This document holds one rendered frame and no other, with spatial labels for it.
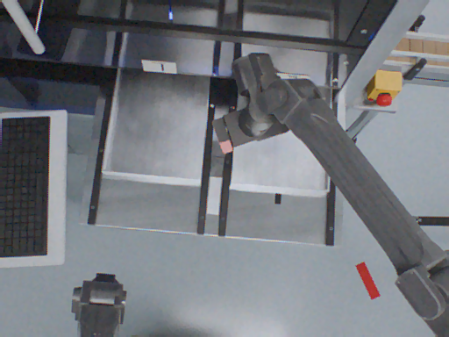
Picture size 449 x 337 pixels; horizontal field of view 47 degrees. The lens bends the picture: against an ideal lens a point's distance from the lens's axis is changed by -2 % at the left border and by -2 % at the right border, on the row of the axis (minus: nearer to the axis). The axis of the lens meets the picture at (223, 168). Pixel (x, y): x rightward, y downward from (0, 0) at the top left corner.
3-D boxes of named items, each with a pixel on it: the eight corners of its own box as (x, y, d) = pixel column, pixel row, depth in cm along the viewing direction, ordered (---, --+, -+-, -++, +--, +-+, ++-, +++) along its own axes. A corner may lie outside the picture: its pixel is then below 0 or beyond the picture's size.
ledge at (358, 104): (352, 65, 152) (353, 62, 150) (395, 69, 152) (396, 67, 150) (351, 109, 148) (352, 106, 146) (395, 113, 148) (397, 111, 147)
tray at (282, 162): (239, 69, 148) (240, 64, 144) (329, 78, 148) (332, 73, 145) (230, 185, 139) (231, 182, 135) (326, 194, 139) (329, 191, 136)
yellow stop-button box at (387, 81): (367, 74, 140) (374, 62, 133) (392, 76, 141) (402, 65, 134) (366, 100, 138) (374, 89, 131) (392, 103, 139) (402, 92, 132)
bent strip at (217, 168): (211, 161, 140) (212, 155, 135) (223, 163, 140) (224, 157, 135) (206, 213, 137) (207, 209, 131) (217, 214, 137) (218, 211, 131)
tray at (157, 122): (120, 59, 147) (118, 53, 143) (211, 67, 147) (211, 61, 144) (103, 174, 138) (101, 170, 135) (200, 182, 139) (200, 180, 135)
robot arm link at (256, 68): (284, 103, 81) (317, 100, 87) (263, 36, 83) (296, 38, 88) (235, 128, 90) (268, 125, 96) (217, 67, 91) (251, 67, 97)
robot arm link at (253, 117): (255, 125, 87) (286, 118, 88) (243, 88, 88) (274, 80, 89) (247, 135, 94) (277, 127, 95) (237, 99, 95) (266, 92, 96)
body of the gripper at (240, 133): (221, 118, 100) (226, 107, 93) (269, 102, 102) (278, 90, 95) (233, 148, 100) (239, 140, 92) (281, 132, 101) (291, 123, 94)
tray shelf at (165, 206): (104, 60, 148) (103, 57, 147) (345, 82, 150) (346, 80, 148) (79, 225, 136) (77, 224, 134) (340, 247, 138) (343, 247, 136)
